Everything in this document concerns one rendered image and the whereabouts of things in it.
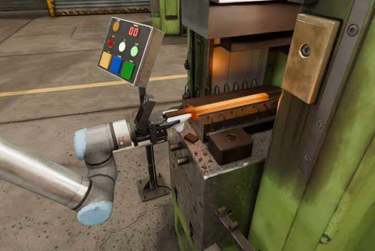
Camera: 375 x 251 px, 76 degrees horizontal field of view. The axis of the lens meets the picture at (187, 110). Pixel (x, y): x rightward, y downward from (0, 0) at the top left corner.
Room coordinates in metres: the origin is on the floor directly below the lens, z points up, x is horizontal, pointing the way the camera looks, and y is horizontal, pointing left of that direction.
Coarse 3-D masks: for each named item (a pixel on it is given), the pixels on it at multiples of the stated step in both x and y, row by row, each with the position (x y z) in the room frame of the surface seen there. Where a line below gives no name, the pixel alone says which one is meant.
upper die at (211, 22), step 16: (192, 0) 0.75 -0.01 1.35; (208, 0) 0.66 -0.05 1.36; (272, 0) 0.71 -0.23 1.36; (192, 16) 0.75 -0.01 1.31; (208, 16) 0.65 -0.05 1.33; (224, 16) 0.66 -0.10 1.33; (240, 16) 0.68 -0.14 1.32; (256, 16) 0.70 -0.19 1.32; (272, 16) 0.72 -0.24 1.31; (288, 16) 0.74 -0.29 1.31; (208, 32) 0.65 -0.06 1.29; (224, 32) 0.66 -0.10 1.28; (240, 32) 0.68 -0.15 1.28; (256, 32) 0.70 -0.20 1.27
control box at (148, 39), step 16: (112, 32) 1.27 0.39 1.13; (128, 32) 1.19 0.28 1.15; (144, 32) 1.12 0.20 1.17; (160, 32) 1.13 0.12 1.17; (112, 48) 1.22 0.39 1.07; (128, 48) 1.14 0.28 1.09; (144, 48) 1.07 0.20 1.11; (144, 64) 1.05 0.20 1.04; (128, 80) 1.04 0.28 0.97; (144, 80) 1.05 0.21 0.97
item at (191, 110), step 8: (248, 96) 0.80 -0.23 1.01; (256, 96) 0.80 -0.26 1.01; (264, 96) 0.80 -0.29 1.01; (208, 104) 0.75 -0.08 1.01; (216, 104) 0.75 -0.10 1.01; (224, 104) 0.75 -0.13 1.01; (232, 104) 0.75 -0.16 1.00; (168, 112) 0.69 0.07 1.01; (176, 112) 0.69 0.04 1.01; (184, 112) 0.69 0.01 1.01; (192, 112) 0.70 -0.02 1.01; (200, 112) 0.71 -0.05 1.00
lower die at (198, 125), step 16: (208, 96) 0.86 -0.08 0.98; (224, 96) 0.84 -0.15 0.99; (240, 96) 0.84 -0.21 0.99; (208, 112) 0.71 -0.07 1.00; (224, 112) 0.72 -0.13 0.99; (240, 112) 0.72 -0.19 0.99; (256, 112) 0.72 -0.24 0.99; (272, 112) 0.75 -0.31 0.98; (208, 128) 0.65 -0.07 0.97; (256, 128) 0.72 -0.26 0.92
